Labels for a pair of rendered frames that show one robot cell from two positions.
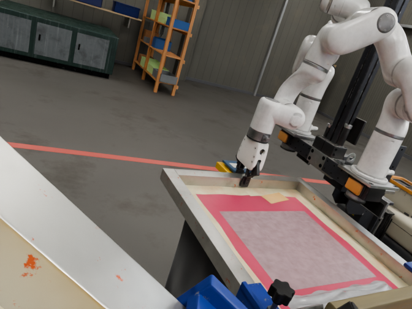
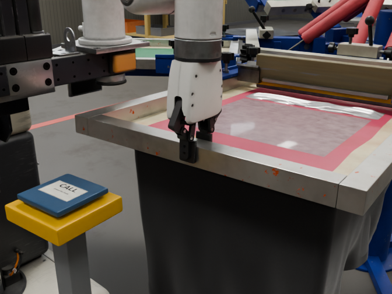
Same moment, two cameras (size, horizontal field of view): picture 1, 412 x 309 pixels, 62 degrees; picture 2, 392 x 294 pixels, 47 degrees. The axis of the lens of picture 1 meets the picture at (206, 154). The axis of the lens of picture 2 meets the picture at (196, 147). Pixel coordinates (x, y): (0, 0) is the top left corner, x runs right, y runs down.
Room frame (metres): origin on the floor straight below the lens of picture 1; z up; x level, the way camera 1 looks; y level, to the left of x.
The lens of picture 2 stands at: (1.36, 0.52, 1.29)
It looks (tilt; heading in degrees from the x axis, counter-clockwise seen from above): 21 degrees down; 249
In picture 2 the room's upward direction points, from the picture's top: straight up
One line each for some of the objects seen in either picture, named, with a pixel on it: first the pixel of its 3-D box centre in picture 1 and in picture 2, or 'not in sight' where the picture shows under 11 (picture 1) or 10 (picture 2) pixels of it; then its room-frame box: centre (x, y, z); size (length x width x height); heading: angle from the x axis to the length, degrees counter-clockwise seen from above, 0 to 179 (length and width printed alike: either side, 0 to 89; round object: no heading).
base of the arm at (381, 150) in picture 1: (381, 156); (99, 7); (1.18, -0.58, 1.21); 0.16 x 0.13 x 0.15; 117
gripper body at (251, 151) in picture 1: (252, 150); (197, 84); (1.10, -0.14, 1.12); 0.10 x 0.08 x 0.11; 33
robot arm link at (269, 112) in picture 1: (278, 118); (188, 1); (1.10, -0.19, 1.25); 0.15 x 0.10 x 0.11; 110
